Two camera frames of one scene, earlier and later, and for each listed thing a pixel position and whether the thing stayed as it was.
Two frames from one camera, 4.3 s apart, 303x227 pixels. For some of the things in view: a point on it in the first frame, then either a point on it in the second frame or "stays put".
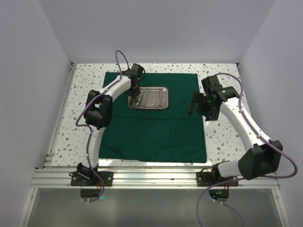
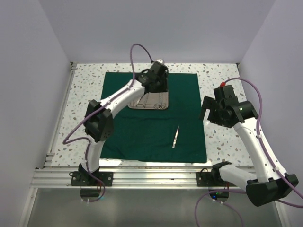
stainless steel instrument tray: x=150 y=98 stays put
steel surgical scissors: x=160 y=105 stays put
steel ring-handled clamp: x=161 y=105 stays put
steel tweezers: x=140 y=98 → x=174 y=141
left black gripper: x=136 y=92 → x=164 y=87
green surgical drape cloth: x=170 y=135 stays put
